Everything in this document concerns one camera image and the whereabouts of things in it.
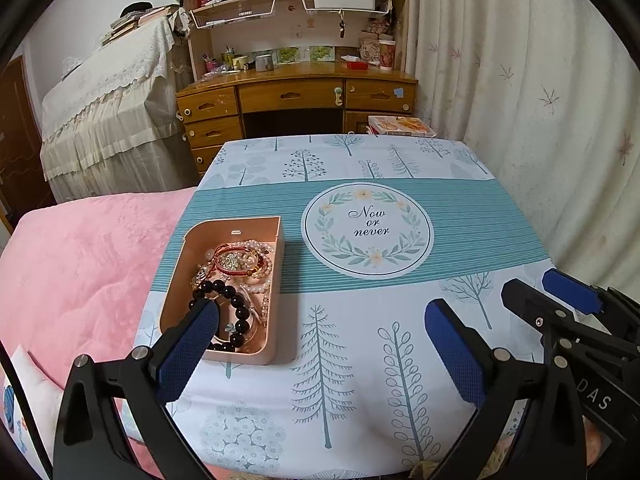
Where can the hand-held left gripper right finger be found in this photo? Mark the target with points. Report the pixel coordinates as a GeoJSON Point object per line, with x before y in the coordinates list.
{"type": "Point", "coordinates": [452, 350]}

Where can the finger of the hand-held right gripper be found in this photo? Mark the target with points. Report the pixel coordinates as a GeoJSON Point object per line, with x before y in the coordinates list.
{"type": "Point", "coordinates": [570, 287]}
{"type": "Point", "coordinates": [525, 302]}

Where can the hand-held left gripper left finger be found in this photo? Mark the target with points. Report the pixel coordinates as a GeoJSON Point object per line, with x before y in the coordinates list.
{"type": "Point", "coordinates": [192, 345]}

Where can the pink jewelry box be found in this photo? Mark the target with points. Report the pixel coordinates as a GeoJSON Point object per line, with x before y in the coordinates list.
{"type": "Point", "coordinates": [276, 310]}

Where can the tree print tablecloth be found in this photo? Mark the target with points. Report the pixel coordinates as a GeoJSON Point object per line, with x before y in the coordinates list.
{"type": "Point", "coordinates": [350, 360]}

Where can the pink blanket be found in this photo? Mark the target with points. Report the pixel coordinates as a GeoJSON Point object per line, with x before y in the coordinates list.
{"type": "Point", "coordinates": [75, 270]}

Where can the white printed pillow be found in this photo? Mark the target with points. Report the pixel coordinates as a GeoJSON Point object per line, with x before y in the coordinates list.
{"type": "Point", "coordinates": [35, 410]}

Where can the cream leaf print curtain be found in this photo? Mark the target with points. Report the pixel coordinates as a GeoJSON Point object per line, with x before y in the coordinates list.
{"type": "Point", "coordinates": [525, 110]}

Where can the orange printed box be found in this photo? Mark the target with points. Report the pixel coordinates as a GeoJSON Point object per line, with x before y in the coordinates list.
{"type": "Point", "coordinates": [405, 125]}

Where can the white lace covered furniture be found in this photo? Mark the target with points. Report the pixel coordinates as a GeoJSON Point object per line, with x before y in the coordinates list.
{"type": "Point", "coordinates": [110, 100]}

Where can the brown wooden door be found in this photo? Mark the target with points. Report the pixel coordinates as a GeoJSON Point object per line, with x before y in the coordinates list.
{"type": "Point", "coordinates": [15, 150]}

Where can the pen holder with pens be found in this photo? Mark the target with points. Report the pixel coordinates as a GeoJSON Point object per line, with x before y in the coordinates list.
{"type": "Point", "coordinates": [211, 66]}

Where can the red printed cup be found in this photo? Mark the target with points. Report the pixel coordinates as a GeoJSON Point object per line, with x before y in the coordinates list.
{"type": "Point", "coordinates": [387, 55]}

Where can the yellow mug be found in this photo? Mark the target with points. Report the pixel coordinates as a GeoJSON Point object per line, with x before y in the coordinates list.
{"type": "Point", "coordinates": [240, 62]}

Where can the metal cup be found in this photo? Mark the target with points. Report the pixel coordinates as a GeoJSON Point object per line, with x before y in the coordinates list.
{"type": "Point", "coordinates": [265, 63]}

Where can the brown printed paper bag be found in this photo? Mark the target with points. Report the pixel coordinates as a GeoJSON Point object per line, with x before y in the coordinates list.
{"type": "Point", "coordinates": [369, 50]}

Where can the row of green picture cards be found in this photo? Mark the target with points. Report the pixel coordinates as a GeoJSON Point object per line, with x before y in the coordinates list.
{"type": "Point", "coordinates": [305, 54]}

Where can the stack of books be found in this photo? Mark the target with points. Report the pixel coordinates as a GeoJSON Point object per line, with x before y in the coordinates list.
{"type": "Point", "coordinates": [140, 22]}

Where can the hanging keys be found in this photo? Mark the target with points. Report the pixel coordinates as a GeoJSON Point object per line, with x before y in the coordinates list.
{"type": "Point", "coordinates": [342, 25]}

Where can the wooden desk hutch shelf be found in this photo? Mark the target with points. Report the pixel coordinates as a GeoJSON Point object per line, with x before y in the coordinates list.
{"type": "Point", "coordinates": [320, 27]}

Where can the white plastic tray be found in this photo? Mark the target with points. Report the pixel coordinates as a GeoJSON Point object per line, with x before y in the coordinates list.
{"type": "Point", "coordinates": [345, 1]}

